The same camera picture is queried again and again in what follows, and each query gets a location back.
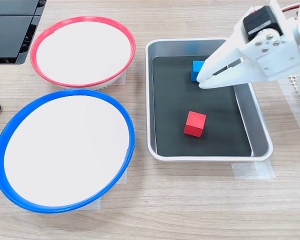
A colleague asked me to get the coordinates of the black flat device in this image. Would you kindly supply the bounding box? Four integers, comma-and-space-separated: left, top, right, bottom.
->
0, 0, 48, 65

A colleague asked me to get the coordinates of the clear tape strip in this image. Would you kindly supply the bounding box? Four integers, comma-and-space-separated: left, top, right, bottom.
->
231, 159, 276, 180
69, 196, 102, 211
277, 77, 300, 146

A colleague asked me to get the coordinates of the black tray liner mat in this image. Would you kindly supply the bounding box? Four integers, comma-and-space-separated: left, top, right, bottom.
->
151, 55, 253, 158

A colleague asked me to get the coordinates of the silver metal tray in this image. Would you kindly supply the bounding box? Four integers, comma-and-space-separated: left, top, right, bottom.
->
144, 37, 274, 162

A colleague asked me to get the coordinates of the white mesh non-slip mat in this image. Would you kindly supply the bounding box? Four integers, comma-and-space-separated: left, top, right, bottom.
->
286, 74, 300, 118

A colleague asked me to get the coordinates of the blue cube block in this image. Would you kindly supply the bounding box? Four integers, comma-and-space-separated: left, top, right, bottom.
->
190, 60, 206, 83

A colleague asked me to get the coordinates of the red cable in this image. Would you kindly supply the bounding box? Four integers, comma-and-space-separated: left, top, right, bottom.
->
280, 2, 300, 13

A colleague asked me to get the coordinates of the red-rimmed white dish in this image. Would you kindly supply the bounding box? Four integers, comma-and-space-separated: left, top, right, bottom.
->
29, 16, 137, 91

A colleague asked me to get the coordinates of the blue-rimmed white dish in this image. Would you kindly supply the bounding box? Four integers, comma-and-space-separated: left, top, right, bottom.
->
0, 89, 136, 214

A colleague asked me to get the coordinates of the red cube block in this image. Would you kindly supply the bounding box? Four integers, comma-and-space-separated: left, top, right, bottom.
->
183, 111, 207, 138

